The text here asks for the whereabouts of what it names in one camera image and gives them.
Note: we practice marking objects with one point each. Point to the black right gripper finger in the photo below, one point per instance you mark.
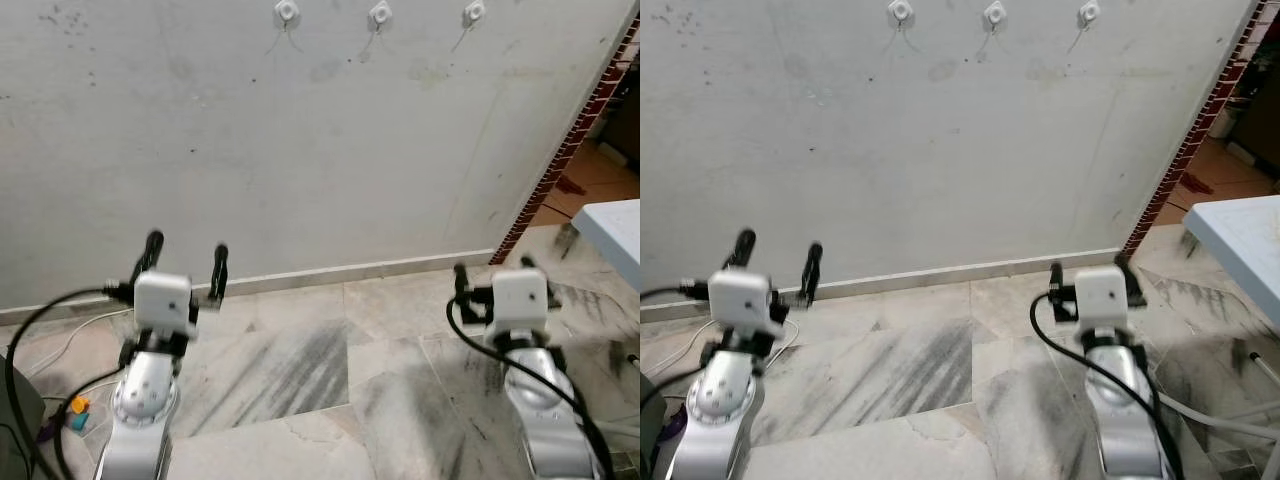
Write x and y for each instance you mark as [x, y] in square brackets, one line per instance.
[462, 281]
[528, 263]
[1056, 278]
[1137, 292]

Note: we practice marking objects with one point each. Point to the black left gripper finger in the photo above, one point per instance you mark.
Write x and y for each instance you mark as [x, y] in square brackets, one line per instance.
[744, 249]
[150, 255]
[814, 266]
[218, 270]

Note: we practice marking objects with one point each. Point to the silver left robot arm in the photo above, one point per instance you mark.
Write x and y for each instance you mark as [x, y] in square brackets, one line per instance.
[145, 402]
[722, 405]

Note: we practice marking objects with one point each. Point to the light blue table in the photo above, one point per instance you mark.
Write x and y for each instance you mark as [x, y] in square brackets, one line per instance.
[1240, 245]
[615, 225]

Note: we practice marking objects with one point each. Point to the pale stone baseboard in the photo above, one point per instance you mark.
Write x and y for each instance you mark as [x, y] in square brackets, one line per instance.
[350, 272]
[950, 269]

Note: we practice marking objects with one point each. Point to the small orange toy block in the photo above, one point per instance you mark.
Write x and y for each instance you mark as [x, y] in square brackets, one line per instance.
[78, 405]

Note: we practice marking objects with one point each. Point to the small teal toy block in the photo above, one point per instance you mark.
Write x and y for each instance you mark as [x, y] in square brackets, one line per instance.
[78, 422]

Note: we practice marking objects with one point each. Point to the small purple object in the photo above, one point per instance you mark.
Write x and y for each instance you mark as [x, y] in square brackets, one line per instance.
[672, 428]
[48, 430]

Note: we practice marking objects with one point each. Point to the dark wooden cabinet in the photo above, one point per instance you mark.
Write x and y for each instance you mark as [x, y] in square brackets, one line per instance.
[1258, 100]
[626, 105]

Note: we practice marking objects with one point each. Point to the dark grey box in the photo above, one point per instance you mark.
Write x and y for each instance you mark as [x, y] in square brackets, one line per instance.
[648, 425]
[15, 430]

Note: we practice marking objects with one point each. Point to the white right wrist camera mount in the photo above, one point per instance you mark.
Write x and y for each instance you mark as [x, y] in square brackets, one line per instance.
[1100, 292]
[520, 293]

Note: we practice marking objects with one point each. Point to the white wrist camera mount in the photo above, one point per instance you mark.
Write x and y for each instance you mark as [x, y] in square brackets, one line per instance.
[742, 298]
[1100, 292]
[163, 300]
[520, 293]

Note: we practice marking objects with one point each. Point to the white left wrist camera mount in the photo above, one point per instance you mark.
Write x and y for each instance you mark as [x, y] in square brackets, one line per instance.
[742, 298]
[163, 300]

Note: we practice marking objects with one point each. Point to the red brick wall edge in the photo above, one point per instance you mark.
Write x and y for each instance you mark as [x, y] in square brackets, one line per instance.
[1193, 130]
[565, 150]

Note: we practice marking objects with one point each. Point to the white square wall hook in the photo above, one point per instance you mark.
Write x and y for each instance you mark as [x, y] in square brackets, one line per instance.
[994, 13]
[1089, 12]
[380, 14]
[900, 10]
[286, 12]
[474, 13]

